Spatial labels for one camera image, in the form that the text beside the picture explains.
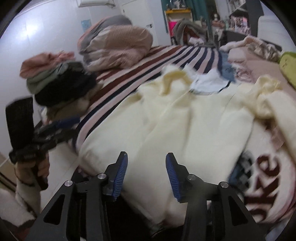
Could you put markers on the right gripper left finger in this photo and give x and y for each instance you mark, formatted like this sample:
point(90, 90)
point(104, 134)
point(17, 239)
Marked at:
point(81, 206)

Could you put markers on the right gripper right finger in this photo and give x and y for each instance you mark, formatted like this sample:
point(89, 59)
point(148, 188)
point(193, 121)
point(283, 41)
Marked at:
point(214, 212)

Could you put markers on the cream yellow sweatshirt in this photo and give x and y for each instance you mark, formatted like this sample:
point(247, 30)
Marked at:
point(206, 133)

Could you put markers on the left forearm cream sleeve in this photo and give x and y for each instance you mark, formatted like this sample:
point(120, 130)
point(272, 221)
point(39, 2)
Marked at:
point(23, 207)

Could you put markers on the stack of folded clothes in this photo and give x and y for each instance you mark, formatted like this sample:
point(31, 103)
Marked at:
point(60, 84)

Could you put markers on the grey clothes pile on chair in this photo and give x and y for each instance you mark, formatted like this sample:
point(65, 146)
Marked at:
point(185, 29)

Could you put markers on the person's left hand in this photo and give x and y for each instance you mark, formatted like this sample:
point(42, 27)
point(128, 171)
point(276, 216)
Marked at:
point(24, 171)

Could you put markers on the lettered fleece blanket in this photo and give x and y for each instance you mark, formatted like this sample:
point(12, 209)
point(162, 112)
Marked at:
point(264, 178)

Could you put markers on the striped pink bed blanket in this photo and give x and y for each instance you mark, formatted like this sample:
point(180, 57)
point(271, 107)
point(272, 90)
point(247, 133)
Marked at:
point(118, 84)

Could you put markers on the pink folded duvet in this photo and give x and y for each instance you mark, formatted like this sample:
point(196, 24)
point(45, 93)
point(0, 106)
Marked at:
point(114, 42)

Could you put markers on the pink bed sheet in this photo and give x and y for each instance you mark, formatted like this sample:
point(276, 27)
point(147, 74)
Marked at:
point(249, 67)

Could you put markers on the green avocado plush toy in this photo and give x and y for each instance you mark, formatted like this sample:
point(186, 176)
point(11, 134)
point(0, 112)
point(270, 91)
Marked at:
point(287, 66)

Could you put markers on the patterned brown white cloth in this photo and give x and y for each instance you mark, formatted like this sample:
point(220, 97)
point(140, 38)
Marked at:
point(265, 51)

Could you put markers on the yellow framed shelf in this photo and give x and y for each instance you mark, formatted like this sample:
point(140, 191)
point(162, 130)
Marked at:
point(172, 16)

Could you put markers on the dark bookshelf with items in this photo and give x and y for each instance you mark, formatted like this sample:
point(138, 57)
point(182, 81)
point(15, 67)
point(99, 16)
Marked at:
point(243, 16)

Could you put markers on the teal curtain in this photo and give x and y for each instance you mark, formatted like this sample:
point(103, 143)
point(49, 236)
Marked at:
point(198, 9)

